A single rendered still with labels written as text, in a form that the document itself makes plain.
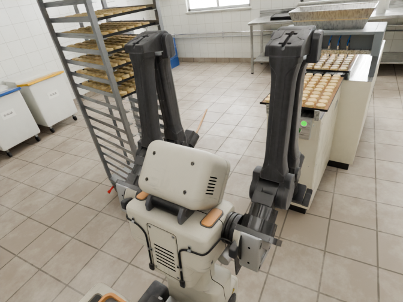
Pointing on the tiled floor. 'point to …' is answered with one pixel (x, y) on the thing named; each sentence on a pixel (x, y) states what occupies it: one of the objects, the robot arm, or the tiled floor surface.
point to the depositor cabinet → (352, 111)
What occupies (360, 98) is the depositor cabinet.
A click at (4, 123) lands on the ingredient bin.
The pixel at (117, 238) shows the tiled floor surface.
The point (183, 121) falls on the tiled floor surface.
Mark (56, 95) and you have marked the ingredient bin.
